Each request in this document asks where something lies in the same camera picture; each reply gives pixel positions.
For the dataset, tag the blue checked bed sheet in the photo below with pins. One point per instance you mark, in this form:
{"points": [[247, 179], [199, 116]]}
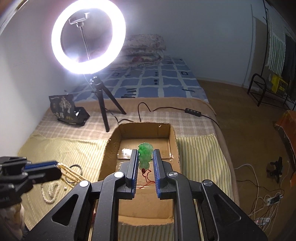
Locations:
{"points": [[171, 78]]}

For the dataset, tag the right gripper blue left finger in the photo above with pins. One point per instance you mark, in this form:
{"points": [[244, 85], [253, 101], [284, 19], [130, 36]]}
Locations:
{"points": [[131, 175]]}

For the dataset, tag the black printed snack bag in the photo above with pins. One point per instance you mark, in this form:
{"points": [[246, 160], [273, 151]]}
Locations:
{"points": [[65, 110]]}

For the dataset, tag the left gloved hand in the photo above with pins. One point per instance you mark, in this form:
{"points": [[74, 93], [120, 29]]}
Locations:
{"points": [[12, 222]]}

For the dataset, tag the black clothes rack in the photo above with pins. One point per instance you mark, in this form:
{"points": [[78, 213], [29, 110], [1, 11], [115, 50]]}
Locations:
{"points": [[259, 87]]}

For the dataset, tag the orange cloth covered furniture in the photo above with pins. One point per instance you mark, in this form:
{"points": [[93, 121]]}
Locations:
{"points": [[286, 127]]}

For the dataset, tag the floral folded quilt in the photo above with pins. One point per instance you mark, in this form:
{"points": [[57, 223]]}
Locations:
{"points": [[141, 50]]}

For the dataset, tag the black tripod stand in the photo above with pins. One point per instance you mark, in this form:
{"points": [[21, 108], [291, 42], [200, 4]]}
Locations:
{"points": [[100, 88]]}

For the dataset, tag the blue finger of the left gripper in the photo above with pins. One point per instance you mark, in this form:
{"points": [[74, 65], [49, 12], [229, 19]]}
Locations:
{"points": [[43, 174], [40, 165]]}

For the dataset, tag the pink plaid bed blanket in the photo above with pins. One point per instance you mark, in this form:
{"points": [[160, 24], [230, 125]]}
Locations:
{"points": [[184, 125]]}

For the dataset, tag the open cardboard box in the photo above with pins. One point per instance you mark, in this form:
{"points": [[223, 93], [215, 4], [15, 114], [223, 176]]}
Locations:
{"points": [[145, 208]]}

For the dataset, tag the white striped hanging towel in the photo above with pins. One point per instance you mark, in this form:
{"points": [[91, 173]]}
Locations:
{"points": [[276, 52]]}

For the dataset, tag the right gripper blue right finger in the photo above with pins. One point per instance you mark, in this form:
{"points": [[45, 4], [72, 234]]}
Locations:
{"points": [[159, 173]]}

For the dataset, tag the white ring light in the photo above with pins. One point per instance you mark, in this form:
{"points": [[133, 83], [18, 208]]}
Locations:
{"points": [[88, 36]]}

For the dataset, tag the yellow striped bed cloth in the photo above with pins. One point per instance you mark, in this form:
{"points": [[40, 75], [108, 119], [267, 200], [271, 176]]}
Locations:
{"points": [[198, 157]]}

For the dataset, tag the dark hanging clothes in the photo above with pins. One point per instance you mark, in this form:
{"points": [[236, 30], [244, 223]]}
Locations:
{"points": [[288, 72]]}

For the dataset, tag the black thin bangle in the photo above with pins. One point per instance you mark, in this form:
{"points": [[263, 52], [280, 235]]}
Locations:
{"points": [[75, 174]]}

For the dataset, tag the yellow box on rack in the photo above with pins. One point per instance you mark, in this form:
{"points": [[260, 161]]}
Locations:
{"points": [[279, 86]]}

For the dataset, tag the white power strip with cables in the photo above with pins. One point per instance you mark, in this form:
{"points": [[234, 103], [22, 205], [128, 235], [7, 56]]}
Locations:
{"points": [[265, 208]]}

